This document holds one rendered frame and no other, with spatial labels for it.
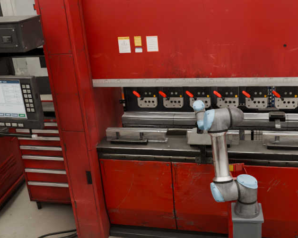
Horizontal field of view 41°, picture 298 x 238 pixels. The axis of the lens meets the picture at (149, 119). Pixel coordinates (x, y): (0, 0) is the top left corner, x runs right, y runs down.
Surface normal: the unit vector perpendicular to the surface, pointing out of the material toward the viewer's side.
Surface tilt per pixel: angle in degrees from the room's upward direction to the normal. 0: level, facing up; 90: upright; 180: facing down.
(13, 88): 90
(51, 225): 0
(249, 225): 90
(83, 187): 90
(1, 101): 90
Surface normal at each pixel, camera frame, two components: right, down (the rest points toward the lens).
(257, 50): -0.25, 0.38
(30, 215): -0.08, -0.92
